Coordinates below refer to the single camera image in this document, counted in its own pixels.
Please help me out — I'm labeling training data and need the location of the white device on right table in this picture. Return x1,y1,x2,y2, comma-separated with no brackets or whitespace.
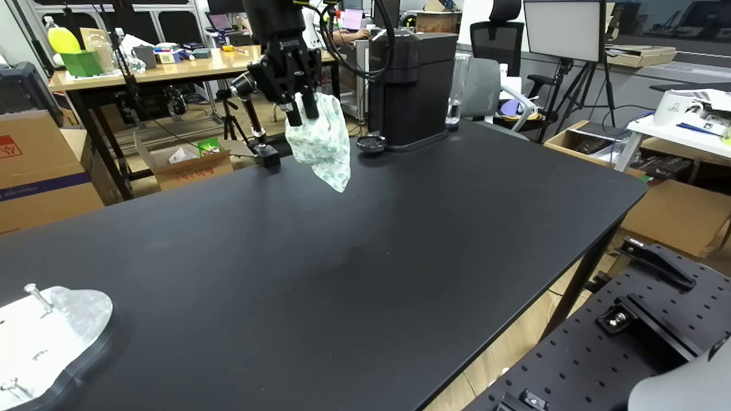
654,90,731,137

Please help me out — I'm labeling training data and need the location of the black perforated breadboard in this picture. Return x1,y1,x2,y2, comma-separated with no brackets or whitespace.
467,241,731,411

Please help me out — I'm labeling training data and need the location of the wooden background table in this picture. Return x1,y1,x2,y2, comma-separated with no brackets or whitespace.
49,41,351,201

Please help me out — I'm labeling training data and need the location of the grey office chair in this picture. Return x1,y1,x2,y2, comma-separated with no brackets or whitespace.
448,55,537,134

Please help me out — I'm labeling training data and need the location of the green box on table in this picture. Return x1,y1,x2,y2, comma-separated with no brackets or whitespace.
63,51,104,79

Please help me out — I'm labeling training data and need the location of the black tripod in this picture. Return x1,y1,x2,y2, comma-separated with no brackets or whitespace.
217,90,253,148

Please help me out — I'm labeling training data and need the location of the yellow balloon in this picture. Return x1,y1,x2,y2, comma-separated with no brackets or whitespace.
47,25,83,55

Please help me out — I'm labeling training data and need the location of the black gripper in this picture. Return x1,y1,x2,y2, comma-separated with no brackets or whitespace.
249,38,320,127

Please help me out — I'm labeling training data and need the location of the white projector screen on tripod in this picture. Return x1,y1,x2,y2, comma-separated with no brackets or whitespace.
523,0,614,137

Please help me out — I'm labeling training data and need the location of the black coffee machine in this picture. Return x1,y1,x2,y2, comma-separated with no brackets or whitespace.
357,31,458,155

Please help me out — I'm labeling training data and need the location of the large cardboard box left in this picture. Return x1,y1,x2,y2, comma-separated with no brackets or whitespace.
0,110,105,234

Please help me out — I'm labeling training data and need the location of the open cardboard box with items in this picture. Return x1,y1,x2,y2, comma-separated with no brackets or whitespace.
146,137,234,192

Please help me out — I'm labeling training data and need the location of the white towel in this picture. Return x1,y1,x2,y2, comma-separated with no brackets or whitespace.
287,91,353,194

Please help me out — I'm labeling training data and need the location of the cardboard box on floor right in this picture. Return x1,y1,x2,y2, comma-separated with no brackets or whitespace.
622,180,731,259

